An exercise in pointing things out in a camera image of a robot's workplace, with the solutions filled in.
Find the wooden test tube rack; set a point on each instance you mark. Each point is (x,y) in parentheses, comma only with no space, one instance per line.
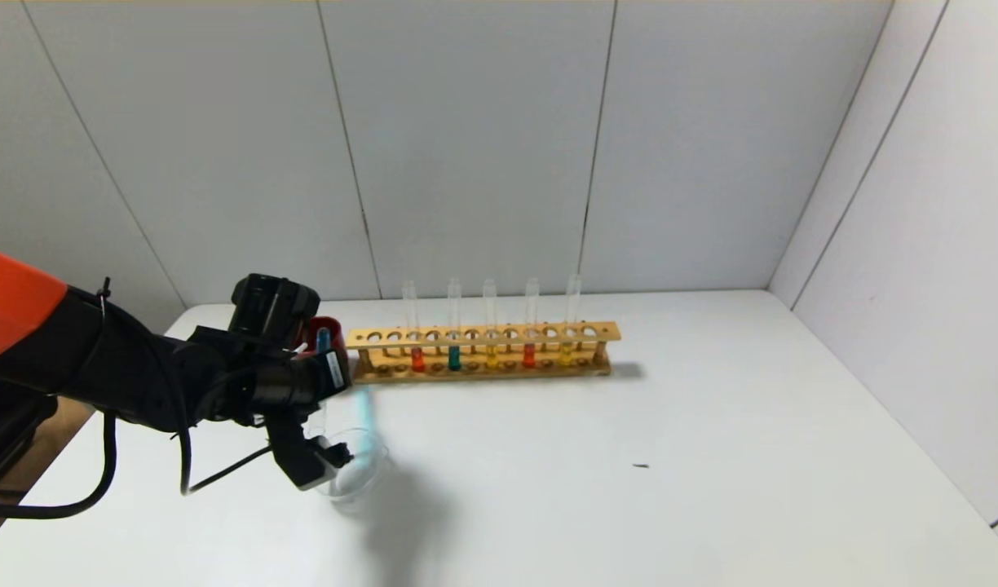
(434,344)

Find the yellow pigment test tube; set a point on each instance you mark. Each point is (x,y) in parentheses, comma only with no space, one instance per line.
(491,356)
(566,353)

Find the black and orange left arm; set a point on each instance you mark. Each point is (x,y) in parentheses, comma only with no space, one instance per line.
(99,359)

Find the clear glass beaker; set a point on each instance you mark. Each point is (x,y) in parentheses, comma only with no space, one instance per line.
(364,473)

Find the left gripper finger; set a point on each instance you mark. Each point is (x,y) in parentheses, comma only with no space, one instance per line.
(315,354)

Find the blue pigment test tube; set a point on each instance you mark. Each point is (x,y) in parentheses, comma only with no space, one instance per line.
(454,359)
(324,338)

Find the dark red cup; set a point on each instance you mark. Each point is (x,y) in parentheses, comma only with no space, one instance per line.
(311,330)

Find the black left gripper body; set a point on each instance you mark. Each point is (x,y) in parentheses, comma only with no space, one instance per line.
(336,369)

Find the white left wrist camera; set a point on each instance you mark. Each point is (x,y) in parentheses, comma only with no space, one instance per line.
(303,465)

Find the red pigment test tube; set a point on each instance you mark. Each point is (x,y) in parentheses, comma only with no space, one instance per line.
(529,356)
(417,360)

